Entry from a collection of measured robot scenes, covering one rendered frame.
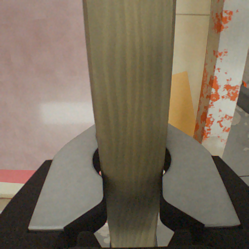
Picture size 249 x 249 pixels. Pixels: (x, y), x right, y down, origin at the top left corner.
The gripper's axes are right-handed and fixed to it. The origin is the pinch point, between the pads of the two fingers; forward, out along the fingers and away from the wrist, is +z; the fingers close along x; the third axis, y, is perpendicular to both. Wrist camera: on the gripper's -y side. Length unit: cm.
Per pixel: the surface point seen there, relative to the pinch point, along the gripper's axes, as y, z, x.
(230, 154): 93, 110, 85
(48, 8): -8.8, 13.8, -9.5
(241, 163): 103, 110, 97
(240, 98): 11.3, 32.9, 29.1
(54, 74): -0.5, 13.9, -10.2
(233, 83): 0.3, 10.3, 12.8
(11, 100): 2.8, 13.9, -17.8
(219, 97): 2.0, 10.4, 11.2
